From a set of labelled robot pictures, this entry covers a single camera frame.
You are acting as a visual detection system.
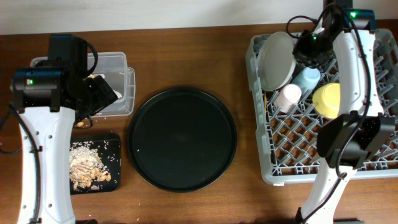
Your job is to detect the blue plastic cup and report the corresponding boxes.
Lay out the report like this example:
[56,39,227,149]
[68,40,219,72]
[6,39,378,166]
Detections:
[292,68,320,95]

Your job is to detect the grey plate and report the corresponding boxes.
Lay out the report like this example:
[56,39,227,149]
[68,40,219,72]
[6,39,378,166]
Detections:
[257,32,296,91]

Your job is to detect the yellow plastic bowl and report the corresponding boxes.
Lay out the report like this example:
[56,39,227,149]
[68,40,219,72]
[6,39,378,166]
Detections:
[312,83,340,119]

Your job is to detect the pink plastic cup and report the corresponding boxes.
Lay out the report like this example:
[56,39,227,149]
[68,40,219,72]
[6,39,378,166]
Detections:
[274,83,302,113]

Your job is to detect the wooden chopstick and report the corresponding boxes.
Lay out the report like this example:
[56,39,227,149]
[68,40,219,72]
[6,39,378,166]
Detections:
[263,91,267,117]

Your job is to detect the food scraps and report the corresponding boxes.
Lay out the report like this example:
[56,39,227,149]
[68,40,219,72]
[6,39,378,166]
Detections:
[68,140,119,191]

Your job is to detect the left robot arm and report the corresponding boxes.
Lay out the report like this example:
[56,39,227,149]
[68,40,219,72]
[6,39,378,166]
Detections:
[9,34,117,223]

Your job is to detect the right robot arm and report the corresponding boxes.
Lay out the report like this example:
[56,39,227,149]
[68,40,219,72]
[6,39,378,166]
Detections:
[293,1,396,223]

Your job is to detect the grey dishwasher rack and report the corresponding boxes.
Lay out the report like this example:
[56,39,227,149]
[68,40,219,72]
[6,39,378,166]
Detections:
[246,29,397,185]

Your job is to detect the black rectangular tray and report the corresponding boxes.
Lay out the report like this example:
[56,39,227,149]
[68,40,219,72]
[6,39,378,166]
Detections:
[68,133,122,195]

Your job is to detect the round black serving tray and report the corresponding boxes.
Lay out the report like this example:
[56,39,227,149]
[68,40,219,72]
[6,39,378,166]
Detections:
[126,86,238,192]

